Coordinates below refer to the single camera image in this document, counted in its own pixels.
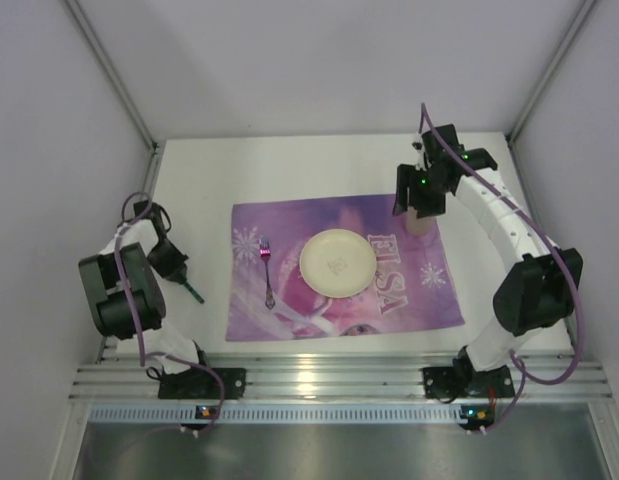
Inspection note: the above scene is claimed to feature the cream beige cup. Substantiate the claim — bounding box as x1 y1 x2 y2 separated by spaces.
405 210 436 236

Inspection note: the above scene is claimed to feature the silver spoon green handle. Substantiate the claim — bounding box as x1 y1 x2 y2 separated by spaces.
183 282 205 304

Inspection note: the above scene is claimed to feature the purple Elsa placemat cloth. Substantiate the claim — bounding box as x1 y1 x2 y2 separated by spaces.
225 194 464 342

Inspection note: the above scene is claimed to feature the cream round plate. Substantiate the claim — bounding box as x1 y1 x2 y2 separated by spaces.
299 229 377 299

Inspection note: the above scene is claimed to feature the pink fork patterned handle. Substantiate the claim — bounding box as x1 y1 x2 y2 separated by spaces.
259 237 275 310

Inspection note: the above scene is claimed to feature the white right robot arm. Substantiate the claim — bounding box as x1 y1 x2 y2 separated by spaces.
392 124 582 373

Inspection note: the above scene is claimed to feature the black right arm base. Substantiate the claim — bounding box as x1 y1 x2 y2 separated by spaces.
422 366 515 403

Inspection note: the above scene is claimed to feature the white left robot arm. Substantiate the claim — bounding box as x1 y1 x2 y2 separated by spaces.
78 192 208 375

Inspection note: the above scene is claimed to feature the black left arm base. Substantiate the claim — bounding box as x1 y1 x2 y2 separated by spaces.
147 368 247 400

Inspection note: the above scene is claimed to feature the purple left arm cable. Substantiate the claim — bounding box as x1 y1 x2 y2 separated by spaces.
113 192 228 436

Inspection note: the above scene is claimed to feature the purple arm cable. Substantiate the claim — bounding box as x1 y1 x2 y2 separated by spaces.
418 102 585 436
113 192 228 436

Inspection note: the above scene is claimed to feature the left aluminium frame post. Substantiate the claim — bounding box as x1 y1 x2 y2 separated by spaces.
63 0 160 151

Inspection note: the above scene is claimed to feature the aluminium frame post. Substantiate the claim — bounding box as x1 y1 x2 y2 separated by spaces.
506 0 603 146
63 0 160 151

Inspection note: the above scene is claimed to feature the aluminium front rail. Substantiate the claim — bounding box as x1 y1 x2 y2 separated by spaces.
69 354 612 403

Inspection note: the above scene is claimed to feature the slotted grey cable duct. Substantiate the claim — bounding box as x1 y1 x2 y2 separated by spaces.
89 404 489 425

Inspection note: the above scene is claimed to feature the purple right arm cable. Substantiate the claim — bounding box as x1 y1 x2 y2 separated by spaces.
418 102 585 436

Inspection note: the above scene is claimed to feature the right aluminium frame post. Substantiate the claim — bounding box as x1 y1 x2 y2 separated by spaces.
506 0 603 146

